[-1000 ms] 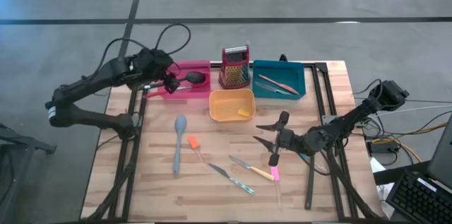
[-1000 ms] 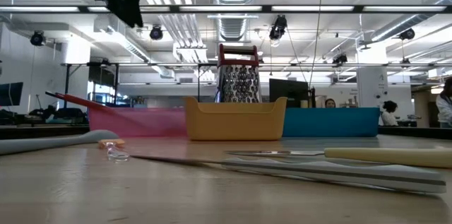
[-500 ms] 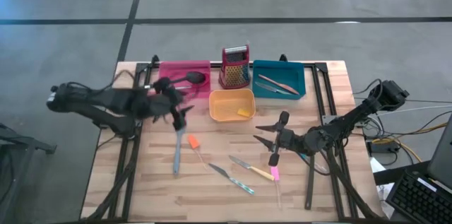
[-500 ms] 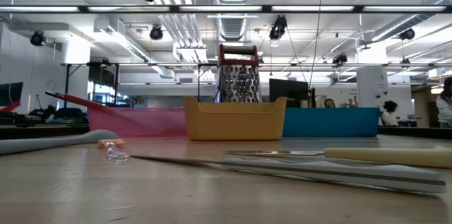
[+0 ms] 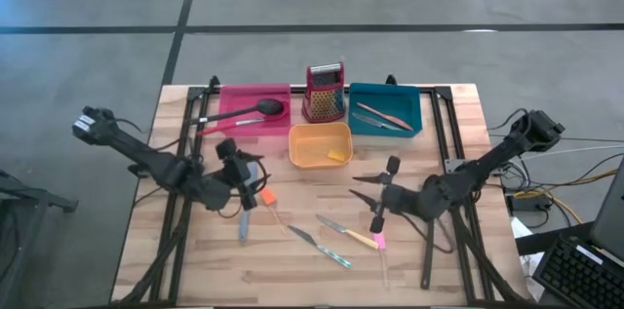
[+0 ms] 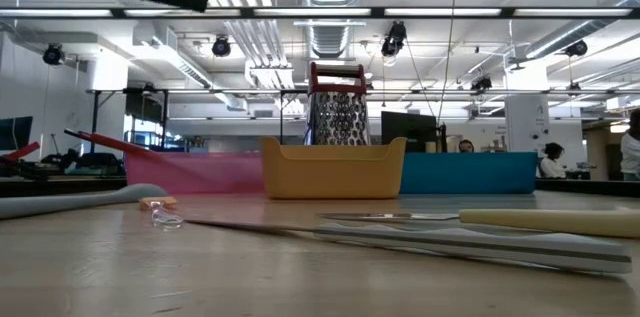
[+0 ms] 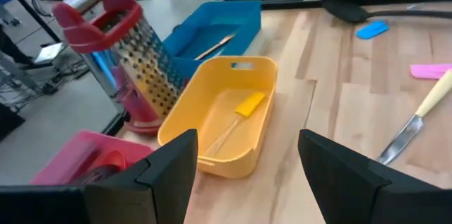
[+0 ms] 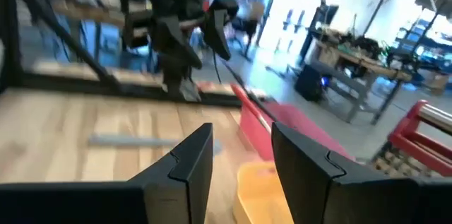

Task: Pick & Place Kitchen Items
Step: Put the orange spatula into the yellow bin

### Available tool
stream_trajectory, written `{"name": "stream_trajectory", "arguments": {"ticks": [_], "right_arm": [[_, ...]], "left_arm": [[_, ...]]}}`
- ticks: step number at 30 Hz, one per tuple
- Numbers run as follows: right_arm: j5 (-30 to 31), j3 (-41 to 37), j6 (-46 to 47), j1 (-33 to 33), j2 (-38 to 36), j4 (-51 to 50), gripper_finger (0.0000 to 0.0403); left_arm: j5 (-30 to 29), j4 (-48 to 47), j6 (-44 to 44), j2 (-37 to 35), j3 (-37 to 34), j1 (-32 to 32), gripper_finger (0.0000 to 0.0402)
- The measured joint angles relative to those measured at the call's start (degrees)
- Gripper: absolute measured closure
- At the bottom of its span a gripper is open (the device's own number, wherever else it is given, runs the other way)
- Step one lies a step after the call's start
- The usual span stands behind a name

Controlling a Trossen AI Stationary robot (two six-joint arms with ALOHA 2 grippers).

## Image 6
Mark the black ceiling spotlight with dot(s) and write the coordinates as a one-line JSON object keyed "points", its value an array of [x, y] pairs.
{"points": [[576, 48], [53, 54], [393, 42], [221, 47], [481, 84]]}

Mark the black overhead crossbar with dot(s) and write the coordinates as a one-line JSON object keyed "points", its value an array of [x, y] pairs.
{"points": [[245, 12]]}

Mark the white pillar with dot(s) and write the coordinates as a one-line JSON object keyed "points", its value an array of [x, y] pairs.
{"points": [[527, 122]]}

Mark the person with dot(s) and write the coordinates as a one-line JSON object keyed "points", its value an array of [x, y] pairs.
{"points": [[632, 152], [551, 167], [466, 146]]}

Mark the black monitor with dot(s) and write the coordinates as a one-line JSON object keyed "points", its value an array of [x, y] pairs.
{"points": [[15, 133], [407, 129]]}

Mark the black background equipment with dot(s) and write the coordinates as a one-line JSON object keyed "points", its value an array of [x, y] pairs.
{"points": [[92, 161]]}

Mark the cream cup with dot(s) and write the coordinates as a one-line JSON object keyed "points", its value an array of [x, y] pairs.
{"points": [[430, 147]]}

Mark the pink plastic bin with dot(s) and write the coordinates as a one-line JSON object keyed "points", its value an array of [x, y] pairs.
{"points": [[200, 174]]}

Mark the teal plastic bin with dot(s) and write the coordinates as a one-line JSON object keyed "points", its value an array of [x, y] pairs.
{"points": [[465, 172]]}

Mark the red bar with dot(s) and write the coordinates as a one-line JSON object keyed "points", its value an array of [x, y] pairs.
{"points": [[22, 151]]}

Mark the wooden cabinet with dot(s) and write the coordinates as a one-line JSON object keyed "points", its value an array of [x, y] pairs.
{"points": [[597, 157]]}

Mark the grey silicone spatula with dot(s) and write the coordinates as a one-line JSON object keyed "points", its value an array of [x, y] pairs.
{"points": [[75, 200]]}

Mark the yellow plastic bin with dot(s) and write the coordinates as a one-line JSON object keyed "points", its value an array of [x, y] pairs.
{"points": [[332, 172]]}

